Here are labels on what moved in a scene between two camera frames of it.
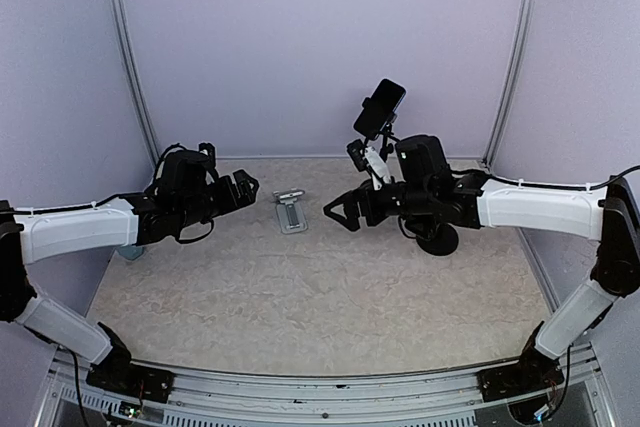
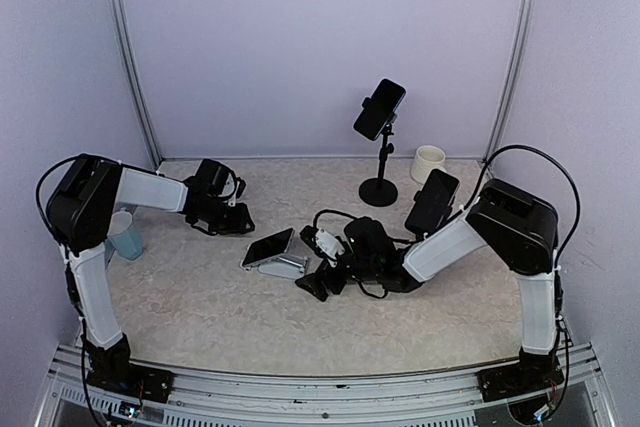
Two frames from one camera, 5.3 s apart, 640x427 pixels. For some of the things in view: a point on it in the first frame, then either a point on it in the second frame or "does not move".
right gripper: x=350 y=198 -> x=313 y=280
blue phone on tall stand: x=380 y=109 does not move
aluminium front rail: x=577 y=397 does not move
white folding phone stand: x=290 y=212 -> x=285 y=266
